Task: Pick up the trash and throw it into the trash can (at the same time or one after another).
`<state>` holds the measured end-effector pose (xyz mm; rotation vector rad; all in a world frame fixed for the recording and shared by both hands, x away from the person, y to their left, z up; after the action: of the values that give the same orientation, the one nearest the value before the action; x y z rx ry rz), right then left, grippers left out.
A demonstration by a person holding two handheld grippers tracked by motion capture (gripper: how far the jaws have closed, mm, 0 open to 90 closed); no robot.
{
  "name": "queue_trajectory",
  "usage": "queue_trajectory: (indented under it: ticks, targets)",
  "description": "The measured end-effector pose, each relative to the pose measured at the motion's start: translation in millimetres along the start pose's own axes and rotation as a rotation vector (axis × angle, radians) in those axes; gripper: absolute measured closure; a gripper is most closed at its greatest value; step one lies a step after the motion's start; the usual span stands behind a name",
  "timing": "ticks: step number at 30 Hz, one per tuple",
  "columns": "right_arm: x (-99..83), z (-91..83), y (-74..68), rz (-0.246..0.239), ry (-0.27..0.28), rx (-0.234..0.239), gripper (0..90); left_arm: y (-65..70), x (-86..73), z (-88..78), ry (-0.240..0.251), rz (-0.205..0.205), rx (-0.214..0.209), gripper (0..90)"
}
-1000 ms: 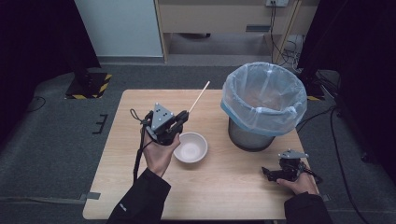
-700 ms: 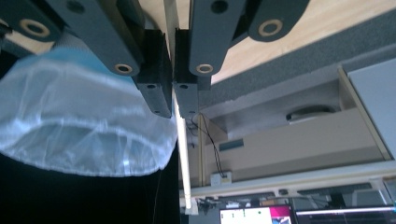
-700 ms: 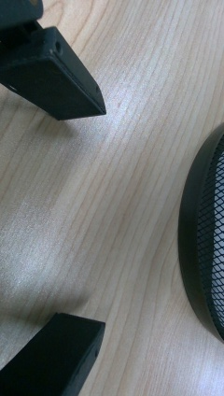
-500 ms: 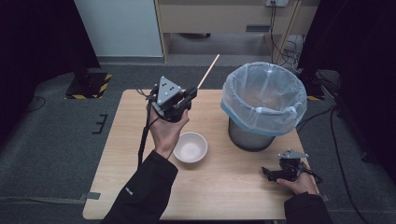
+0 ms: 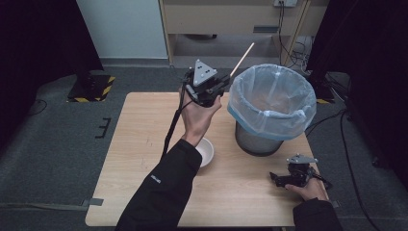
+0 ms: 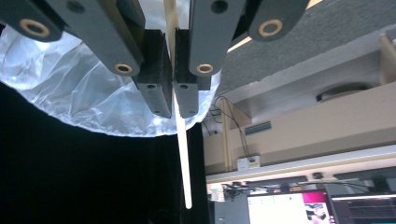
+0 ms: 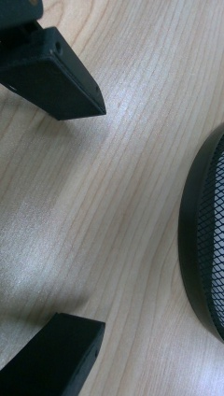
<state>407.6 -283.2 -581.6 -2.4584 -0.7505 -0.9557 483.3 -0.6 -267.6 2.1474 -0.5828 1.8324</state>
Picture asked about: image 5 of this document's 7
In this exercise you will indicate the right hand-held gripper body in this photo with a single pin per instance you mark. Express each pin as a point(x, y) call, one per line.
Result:
point(298, 173)

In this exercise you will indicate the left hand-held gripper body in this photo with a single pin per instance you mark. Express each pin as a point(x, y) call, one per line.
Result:
point(202, 77)

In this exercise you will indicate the wooden chopstick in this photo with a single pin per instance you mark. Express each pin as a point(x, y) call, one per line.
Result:
point(242, 59)

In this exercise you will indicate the black mesh trash can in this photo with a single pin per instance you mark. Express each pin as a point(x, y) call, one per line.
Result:
point(256, 144)

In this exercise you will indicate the translucent blue trash bag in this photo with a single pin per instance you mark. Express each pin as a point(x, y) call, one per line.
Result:
point(288, 122)

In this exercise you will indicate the person's right hand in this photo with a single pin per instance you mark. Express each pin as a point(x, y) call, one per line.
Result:
point(309, 192)

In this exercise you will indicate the person's left hand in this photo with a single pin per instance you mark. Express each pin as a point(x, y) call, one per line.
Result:
point(197, 120)

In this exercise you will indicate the grey tape piece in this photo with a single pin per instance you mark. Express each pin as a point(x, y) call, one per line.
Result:
point(93, 202)
point(336, 204)

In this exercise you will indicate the wooden cabinet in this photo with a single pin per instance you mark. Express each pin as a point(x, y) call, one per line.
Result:
point(224, 19)

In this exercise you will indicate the white bowl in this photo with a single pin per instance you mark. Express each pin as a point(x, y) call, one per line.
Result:
point(207, 152)

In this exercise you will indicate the black stand base yellow stripes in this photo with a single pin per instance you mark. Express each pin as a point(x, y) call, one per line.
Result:
point(322, 93)
point(91, 88)

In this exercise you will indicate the black curtain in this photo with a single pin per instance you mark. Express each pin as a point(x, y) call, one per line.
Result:
point(369, 48)
point(38, 48)

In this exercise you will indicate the white wall socket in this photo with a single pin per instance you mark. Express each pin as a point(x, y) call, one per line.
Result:
point(285, 3)

